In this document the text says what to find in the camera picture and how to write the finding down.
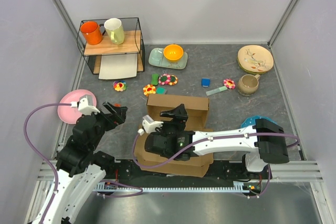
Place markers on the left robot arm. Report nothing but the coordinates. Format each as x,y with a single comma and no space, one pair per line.
79,168

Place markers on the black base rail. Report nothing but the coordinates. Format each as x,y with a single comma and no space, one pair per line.
219,174

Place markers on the pale green mug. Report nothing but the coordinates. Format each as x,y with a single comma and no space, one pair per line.
115,31

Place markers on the black wire wooden shelf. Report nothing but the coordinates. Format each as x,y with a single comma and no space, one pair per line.
133,44

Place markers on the pink flower toy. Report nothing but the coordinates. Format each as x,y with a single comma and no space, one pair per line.
229,84

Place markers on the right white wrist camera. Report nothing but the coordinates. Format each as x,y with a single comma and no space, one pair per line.
149,125

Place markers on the beige floral plate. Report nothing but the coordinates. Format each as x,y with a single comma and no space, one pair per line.
255,54

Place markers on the green plate under floral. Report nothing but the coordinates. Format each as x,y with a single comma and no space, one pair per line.
253,68

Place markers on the pale green tray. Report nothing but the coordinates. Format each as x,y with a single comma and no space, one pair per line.
157,59

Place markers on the orange yellow flower toy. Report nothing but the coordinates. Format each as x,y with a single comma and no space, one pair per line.
149,89

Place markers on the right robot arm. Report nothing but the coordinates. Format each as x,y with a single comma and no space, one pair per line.
264,142

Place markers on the white square plate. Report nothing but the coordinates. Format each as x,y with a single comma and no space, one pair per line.
115,67

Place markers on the rainbow flower toy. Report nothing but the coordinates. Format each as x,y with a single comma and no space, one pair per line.
120,86

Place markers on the teal square sponge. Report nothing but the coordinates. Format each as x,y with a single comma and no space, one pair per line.
160,90

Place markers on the pale green stick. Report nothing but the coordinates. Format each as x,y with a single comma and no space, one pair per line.
215,91

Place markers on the blue polka dot plate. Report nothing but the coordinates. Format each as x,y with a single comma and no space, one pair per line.
252,120

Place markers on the orange bowl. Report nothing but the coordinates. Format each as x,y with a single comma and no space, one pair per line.
173,52

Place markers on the orange mug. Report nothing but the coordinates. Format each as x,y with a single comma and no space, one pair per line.
91,32

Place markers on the blue small box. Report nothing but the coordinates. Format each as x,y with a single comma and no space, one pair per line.
205,82

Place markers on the pink plate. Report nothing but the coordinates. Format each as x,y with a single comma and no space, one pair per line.
69,114

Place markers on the brown ceramic cup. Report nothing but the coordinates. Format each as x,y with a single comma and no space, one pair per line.
248,84

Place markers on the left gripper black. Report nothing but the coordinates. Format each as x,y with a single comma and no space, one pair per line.
119,113

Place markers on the brown cardboard box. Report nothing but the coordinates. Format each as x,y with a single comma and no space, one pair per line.
196,109

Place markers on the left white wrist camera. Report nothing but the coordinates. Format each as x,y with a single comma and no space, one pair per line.
85,105

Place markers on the green bone toy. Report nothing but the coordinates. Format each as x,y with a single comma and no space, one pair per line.
154,79

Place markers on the green double flower toy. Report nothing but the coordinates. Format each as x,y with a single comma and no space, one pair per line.
167,79

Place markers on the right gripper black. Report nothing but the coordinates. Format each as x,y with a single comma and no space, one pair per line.
180,115

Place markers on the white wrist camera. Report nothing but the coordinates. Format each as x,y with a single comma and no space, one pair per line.
149,125
85,105

